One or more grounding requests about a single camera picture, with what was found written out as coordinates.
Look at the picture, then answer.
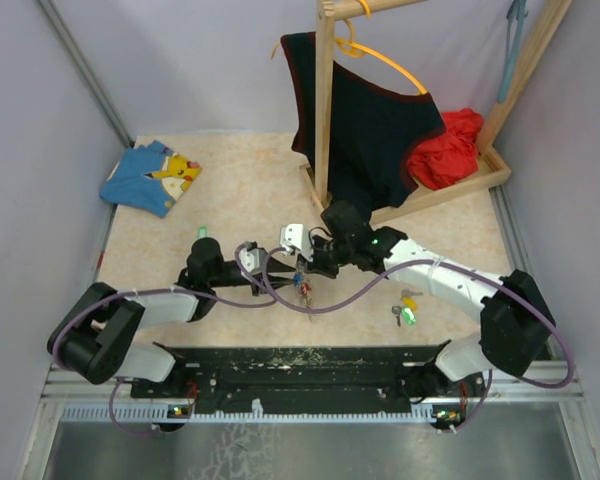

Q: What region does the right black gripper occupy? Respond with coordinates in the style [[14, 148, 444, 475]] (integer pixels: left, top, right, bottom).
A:
[[298, 234, 354, 281]]

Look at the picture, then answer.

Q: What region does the large keyring with keys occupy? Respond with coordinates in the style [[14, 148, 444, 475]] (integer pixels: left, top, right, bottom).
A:
[[293, 266, 313, 322]]

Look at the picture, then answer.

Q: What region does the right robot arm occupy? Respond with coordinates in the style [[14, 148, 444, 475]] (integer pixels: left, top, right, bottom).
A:
[[302, 201, 555, 396]]

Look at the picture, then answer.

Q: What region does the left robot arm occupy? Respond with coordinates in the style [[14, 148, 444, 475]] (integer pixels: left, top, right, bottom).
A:
[[47, 237, 295, 397]]

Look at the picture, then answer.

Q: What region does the yellow tag key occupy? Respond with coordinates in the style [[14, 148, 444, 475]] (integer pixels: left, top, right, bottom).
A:
[[401, 289, 423, 311]]

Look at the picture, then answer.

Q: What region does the dark navy tank top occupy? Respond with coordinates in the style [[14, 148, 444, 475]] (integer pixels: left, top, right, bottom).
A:
[[281, 32, 445, 220]]

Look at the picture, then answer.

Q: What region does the red crumpled cloth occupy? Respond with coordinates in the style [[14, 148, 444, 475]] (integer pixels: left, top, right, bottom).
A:
[[407, 108, 484, 190]]

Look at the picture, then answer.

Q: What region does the blue pikachu shirt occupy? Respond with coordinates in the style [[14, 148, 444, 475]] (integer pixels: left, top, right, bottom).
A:
[[99, 141, 202, 218]]

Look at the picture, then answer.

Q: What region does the wooden clothes rack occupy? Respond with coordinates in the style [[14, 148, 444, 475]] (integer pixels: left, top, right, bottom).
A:
[[301, 1, 571, 223]]

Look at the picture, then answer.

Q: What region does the yellow clothes hanger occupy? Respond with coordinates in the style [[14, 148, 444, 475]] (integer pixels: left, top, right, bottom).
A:
[[271, 0, 429, 96]]

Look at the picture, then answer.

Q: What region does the blue clothes hanger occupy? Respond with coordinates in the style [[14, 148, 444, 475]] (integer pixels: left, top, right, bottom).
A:
[[496, 0, 528, 104]]

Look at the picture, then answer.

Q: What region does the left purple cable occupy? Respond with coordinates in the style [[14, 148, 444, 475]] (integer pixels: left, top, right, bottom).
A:
[[51, 244, 281, 437]]

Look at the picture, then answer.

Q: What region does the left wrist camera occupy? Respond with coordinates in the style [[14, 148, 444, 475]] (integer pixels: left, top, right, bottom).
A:
[[236, 242, 267, 276]]

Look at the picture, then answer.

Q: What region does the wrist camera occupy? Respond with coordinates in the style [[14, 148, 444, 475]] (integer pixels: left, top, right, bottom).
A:
[[236, 242, 267, 276], [279, 223, 314, 261]]

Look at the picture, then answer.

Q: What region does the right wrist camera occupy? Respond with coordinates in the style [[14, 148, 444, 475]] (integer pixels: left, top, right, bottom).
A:
[[279, 223, 314, 261]]

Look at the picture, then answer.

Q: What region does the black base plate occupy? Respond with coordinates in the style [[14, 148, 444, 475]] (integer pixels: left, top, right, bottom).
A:
[[130, 346, 487, 415]]

